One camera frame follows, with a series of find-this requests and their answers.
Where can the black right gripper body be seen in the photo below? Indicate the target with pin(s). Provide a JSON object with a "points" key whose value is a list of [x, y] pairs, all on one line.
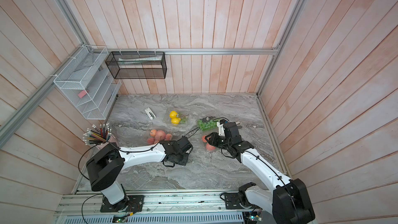
{"points": [[218, 141]]}

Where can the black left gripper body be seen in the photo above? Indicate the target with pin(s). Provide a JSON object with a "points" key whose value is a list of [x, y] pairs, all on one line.
{"points": [[182, 158]]}

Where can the clear box of grapes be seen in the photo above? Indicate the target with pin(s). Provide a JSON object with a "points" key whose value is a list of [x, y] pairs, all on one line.
{"points": [[207, 123]]}

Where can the clear box of red apples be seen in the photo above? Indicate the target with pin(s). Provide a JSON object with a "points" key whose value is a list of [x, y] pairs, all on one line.
{"points": [[210, 146]]}

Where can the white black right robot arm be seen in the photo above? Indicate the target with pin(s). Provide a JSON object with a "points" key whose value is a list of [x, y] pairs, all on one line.
{"points": [[286, 199]]}

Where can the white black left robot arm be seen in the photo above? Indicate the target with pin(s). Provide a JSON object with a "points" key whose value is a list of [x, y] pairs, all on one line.
{"points": [[105, 166]]}

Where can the clear box of small peaches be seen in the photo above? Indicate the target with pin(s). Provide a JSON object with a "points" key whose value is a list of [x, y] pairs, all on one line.
{"points": [[155, 136]]}

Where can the pink pencil cup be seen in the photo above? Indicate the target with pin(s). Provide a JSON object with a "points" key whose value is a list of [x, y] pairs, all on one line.
{"points": [[111, 140]]}

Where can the colored pencils bundle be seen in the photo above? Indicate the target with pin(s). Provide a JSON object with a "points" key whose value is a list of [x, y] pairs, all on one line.
{"points": [[100, 135]]}

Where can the paper in black basket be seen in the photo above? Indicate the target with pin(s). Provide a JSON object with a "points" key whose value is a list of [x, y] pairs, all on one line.
{"points": [[134, 60]]}

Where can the pink eraser block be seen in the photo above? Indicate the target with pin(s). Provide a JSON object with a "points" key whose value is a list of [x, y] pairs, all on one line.
{"points": [[82, 93]]}

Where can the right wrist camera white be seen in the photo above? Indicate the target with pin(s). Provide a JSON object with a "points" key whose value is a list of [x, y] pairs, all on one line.
{"points": [[222, 128]]}

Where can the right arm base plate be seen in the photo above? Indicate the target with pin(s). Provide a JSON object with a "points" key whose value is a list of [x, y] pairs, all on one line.
{"points": [[236, 201]]}

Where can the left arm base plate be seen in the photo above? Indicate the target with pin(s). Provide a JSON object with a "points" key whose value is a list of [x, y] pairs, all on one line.
{"points": [[131, 203]]}

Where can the aluminium front rail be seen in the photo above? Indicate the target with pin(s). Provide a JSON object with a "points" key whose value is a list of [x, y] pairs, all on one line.
{"points": [[154, 202]]}

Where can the black wire mesh basket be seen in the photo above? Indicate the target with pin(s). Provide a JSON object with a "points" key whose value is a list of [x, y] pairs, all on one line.
{"points": [[136, 71]]}

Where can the white wire mesh shelf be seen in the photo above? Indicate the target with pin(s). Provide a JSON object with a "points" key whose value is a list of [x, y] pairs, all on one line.
{"points": [[84, 71]]}

